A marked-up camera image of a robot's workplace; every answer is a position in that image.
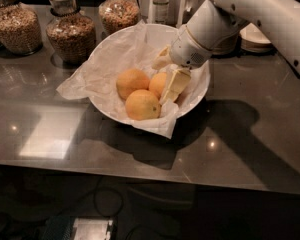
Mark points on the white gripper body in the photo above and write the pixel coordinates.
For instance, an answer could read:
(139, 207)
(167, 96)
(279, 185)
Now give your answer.
(187, 49)

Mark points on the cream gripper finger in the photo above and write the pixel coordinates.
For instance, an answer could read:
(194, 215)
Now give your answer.
(176, 82)
(162, 59)

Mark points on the orange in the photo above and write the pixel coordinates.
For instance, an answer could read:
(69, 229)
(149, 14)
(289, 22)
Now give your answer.
(142, 105)
(131, 80)
(157, 83)

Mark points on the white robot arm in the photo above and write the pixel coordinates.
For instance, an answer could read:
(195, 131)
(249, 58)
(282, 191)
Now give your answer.
(216, 20)

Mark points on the white ceramic bowl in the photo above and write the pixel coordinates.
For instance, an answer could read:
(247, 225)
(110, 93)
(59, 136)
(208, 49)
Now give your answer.
(134, 47)

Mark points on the white appliance behind bowl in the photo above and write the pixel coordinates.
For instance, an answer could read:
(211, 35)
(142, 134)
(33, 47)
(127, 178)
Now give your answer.
(180, 11)

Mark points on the orange front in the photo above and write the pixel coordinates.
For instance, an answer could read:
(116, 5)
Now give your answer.
(142, 105)

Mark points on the tall stack paper bowls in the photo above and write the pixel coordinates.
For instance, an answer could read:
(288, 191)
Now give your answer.
(226, 46)

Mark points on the small clear glass bottle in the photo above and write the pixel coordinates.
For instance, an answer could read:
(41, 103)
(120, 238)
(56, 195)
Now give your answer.
(160, 11)

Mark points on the glass cereal jar right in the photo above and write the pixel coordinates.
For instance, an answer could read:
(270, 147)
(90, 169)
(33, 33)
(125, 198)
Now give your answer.
(116, 15)

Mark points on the glass cereal jar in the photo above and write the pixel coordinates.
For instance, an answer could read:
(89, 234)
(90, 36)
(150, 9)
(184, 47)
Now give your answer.
(20, 31)
(71, 34)
(116, 15)

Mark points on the short stack paper bowls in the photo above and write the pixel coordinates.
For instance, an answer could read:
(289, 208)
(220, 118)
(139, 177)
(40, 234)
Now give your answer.
(253, 40)

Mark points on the white crumpled paper liner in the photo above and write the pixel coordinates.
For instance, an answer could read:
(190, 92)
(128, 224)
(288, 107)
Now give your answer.
(75, 88)

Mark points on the glass cereal jar middle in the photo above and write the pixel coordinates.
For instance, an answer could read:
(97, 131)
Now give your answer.
(71, 34)

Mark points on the glass cereal jar far left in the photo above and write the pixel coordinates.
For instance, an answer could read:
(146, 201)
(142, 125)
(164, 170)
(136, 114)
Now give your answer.
(20, 31)

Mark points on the metal box under table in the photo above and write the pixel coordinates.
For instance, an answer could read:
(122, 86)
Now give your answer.
(79, 228)

